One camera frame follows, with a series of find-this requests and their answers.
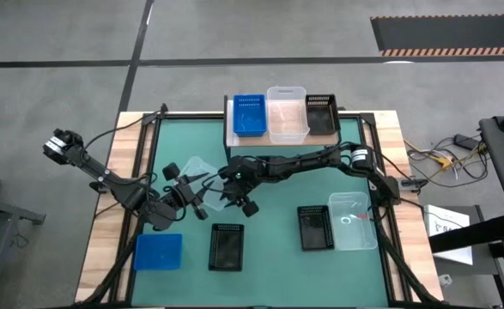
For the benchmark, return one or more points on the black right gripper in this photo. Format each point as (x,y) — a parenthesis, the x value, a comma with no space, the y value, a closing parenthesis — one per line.
(243,176)

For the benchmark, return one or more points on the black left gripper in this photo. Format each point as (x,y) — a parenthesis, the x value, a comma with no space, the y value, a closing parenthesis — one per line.
(183,195)

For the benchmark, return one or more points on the clear plastic basket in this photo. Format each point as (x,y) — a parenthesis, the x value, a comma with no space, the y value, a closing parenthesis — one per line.
(200,165)
(354,232)
(288,118)

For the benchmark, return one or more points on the black plastic basket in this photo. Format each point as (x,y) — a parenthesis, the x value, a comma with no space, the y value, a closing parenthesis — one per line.
(226,249)
(320,118)
(316,229)

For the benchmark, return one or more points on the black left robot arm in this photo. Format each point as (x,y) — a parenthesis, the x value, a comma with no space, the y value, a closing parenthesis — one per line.
(105,178)

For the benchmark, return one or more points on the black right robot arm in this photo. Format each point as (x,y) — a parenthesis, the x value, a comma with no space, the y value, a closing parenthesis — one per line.
(303,163)

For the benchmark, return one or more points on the wooden shelf board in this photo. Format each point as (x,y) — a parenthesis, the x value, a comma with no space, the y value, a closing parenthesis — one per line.
(251,141)

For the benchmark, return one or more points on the blue lid on table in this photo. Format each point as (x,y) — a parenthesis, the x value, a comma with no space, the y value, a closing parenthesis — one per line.
(157,252)

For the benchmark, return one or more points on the blue plastic basket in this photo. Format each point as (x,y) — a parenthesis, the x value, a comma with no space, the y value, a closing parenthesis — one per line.
(249,116)

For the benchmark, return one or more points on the green table mat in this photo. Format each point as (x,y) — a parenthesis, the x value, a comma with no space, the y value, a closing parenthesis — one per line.
(277,274)

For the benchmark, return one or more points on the small black mounted device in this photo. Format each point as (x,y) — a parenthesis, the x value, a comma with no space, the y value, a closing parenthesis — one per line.
(414,183)

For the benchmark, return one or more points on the white cardboard box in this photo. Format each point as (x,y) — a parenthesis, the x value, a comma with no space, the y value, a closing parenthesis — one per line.
(445,223)

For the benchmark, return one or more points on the black power adapter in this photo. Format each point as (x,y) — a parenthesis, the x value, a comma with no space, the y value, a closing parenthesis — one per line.
(465,141)

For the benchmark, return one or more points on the black hazard-striped floor mat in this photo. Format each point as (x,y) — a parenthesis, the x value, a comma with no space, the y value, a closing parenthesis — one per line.
(449,32)

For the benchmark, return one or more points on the small white bracket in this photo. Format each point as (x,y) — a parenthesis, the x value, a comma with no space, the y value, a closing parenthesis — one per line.
(445,280)

